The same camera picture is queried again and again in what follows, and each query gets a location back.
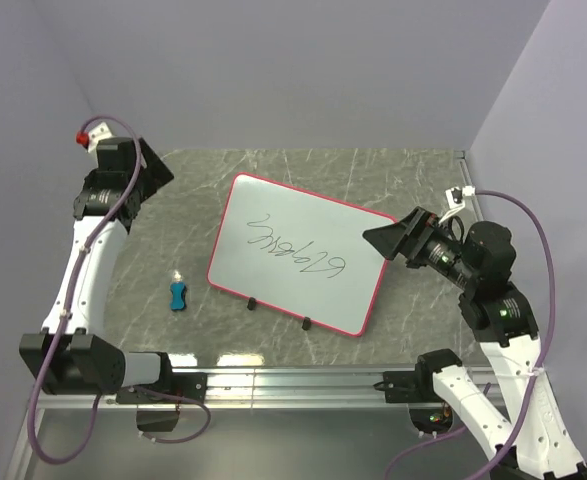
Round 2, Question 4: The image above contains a pink framed whiteboard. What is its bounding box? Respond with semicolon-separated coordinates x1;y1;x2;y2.
207;173;396;337

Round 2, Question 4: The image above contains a blue whiteboard eraser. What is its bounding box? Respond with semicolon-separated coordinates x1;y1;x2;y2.
169;281;188;312

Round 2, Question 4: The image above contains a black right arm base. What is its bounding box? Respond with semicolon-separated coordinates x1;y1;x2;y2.
373;370;453;436

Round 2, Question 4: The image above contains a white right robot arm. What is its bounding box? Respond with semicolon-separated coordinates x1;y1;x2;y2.
207;172;587;479

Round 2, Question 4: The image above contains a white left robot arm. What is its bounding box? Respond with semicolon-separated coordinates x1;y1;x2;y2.
19;133;394;402

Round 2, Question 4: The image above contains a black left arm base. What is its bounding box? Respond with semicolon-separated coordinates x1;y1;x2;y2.
114;372;212;443

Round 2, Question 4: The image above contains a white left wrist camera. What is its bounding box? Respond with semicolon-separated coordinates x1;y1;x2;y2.
75;121;113;154

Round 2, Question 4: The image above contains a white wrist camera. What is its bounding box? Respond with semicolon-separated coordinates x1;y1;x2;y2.
75;121;113;154
445;185;476;218

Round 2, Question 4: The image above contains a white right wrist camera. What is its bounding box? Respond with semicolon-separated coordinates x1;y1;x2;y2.
445;185;476;218

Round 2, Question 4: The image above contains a wire whiteboard stand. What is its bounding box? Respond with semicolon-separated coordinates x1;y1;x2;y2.
246;297;312;331

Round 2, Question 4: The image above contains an aluminium mounting rail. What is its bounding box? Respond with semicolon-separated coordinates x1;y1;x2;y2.
27;367;509;411

